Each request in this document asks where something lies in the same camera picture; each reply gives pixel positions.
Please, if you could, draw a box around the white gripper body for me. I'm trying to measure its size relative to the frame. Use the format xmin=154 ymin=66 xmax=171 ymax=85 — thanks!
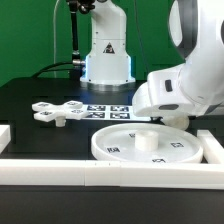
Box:
xmin=132 ymin=81 xmax=201 ymax=118

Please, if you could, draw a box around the white round table top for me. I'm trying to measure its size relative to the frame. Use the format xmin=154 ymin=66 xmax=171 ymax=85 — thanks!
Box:
xmin=91 ymin=123 xmax=203 ymax=163

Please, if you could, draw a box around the white fiducial marker sheet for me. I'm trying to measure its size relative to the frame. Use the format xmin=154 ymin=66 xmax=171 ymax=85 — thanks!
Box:
xmin=83 ymin=104 xmax=150 ymax=121

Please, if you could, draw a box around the white right fence piece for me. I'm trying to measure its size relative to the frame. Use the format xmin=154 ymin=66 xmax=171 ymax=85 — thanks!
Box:
xmin=197 ymin=130 xmax=224 ymax=165

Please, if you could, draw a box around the white fence piece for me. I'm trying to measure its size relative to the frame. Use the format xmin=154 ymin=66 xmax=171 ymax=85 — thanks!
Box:
xmin=197 ymin=130 xmax=224 ymax=165
xmin=0 ymin=125 xmax=11 ymax=154

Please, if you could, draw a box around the white cross-shaped table base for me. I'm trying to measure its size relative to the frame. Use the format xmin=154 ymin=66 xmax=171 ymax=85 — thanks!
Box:
xmin=32 ymin=100 xmax=88 ymax=127

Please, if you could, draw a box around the white left fence piece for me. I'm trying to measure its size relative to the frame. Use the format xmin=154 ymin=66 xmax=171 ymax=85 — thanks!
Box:
xmin=0 ymin=125 xmax=11 ymax=154

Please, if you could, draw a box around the thin white hanging cable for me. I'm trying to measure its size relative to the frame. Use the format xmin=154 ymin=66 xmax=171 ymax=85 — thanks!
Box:
xmin=52 ymin=0 xmax=62 ymax=78

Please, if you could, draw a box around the black cable bundle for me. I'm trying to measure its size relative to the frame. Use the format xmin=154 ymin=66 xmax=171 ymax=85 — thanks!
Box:
xmin=31 ymin=60 xmax=86 ymax=78

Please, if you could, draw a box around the white front fence rail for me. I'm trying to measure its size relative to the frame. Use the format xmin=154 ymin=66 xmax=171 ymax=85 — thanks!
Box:
xmin=0 ymin=159 xmax=224 ymax=190

